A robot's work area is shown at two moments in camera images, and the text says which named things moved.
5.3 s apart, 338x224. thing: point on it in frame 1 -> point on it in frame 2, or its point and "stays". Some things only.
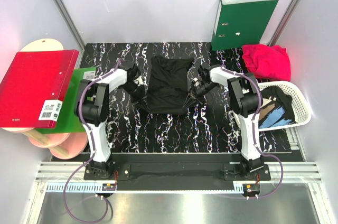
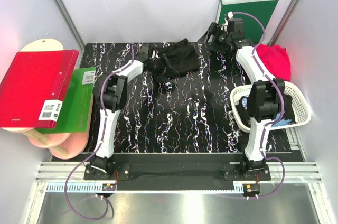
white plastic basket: (302, 107) stays
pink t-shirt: (267, 62) stays
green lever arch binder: (242, 20) stays
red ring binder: (32, 91) stays
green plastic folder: (66, 121) stays
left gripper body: (139, 95) -> (154, 56)
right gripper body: (197, 92) -> (214, 34)
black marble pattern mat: (209, 127) stays
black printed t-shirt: (167, 86) -> (184, 57)
